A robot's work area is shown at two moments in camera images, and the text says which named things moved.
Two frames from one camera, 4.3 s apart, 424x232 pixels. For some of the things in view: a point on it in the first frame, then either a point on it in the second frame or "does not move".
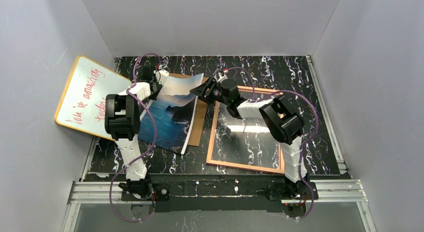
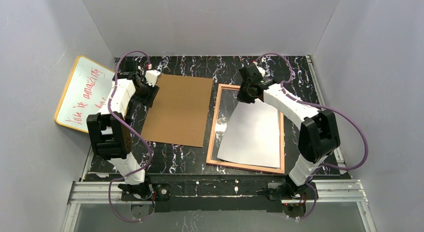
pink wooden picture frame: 280,170 does not move
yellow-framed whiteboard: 82,106 does not move
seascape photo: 173,109 to 251,135
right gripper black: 209,88 to 245,95
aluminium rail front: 329,190 does not move
